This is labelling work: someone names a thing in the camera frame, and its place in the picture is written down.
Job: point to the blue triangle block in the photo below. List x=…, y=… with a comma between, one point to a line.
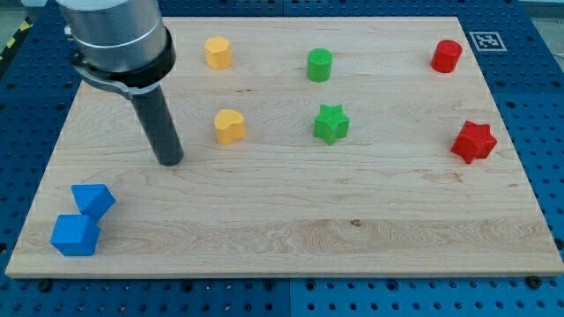
x=93, y=200

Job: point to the yellow hexagon block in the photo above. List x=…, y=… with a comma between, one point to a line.
x=218, y=52

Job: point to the green star block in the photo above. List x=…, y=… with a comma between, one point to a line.
x=331, y=124

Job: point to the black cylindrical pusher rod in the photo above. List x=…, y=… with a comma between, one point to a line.
x=153, y=113

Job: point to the red star block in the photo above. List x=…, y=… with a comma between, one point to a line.
x=474, y=141

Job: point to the wooden board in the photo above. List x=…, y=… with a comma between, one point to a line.
x=388, y=200

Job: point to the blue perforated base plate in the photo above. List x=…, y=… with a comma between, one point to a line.
x=38, y=86

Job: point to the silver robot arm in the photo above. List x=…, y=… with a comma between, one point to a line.
x=123, y=45

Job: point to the blue cube block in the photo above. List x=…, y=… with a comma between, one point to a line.
x=75, y=235

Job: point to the green cylinder block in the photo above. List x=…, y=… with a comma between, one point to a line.
x=319, y=65

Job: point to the yellow heart block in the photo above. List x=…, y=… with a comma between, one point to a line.
x=229, y=125

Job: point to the red cylinder block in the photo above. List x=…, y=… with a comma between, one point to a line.
x=446, y=56

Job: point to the fiducial marker tag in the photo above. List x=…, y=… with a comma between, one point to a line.
x=487, y=41

